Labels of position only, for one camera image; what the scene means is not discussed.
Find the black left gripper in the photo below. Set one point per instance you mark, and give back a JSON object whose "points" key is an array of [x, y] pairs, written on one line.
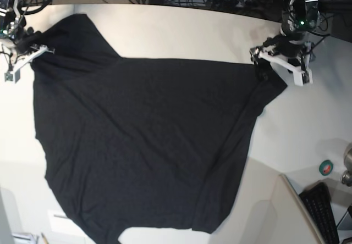
{"points": [[286, 45]]}

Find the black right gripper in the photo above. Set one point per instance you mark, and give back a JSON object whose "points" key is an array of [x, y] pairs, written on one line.
{"points": [[23, 40]]}

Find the black t-shirt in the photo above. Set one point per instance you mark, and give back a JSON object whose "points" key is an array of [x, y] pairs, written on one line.
{"points": [[140, 142]]}

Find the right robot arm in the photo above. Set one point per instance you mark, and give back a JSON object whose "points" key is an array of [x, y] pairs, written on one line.
{"points": [[14, 34]]}

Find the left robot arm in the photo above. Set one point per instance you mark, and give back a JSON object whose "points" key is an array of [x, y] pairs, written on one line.
{"points": [[302, 17]]}

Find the black power strip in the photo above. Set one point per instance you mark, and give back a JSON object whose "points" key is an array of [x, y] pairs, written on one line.
{"points": [[230, 4]]}

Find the green tape roll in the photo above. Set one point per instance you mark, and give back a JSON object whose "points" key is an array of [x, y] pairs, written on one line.
{"points": [[326, 167]]}

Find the silver metal cylinder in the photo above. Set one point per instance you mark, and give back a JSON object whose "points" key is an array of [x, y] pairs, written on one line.
{"points": [[346, 175]]}

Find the black keyboard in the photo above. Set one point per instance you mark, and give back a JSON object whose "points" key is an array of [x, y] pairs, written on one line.
{"points": [[317, 202]]}

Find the pencil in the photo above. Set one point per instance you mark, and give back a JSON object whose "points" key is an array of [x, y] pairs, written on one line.
{"points": [[45, 240]]}

